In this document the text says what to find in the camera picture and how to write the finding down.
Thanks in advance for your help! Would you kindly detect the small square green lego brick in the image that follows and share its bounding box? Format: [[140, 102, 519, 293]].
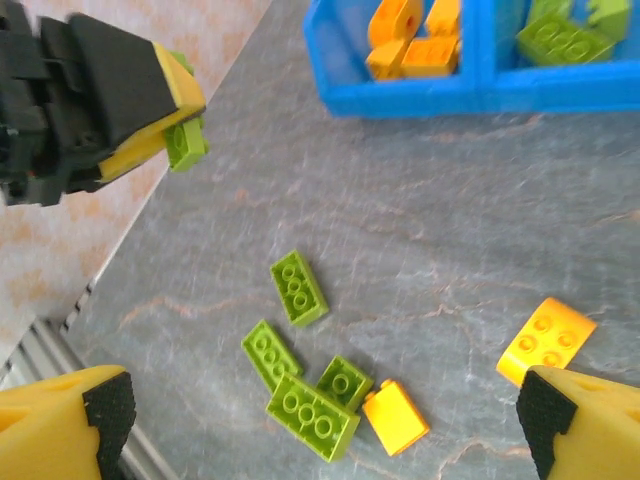
[[315, 354, 375, 414]]

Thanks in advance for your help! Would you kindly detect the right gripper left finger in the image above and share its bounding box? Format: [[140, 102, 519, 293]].
[[0, 364, 137, 480]]

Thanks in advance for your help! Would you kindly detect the orange lego with round hole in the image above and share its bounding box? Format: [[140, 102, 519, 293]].
[[367, 0, 425, 49]]

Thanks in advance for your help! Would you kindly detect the aluminium table side rail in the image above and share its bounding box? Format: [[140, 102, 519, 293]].
[[0, 279, 176, 480]]

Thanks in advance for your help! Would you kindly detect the blue divided plastic bin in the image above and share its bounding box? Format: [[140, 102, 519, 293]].
[[303, 0, 640, 119]]

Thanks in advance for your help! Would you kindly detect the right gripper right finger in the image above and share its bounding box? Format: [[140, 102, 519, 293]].
[[516, 364, 640, 480]]

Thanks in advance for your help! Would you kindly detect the orange curved lego brick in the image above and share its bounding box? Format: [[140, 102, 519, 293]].
[[495, 296, 599, 389]]

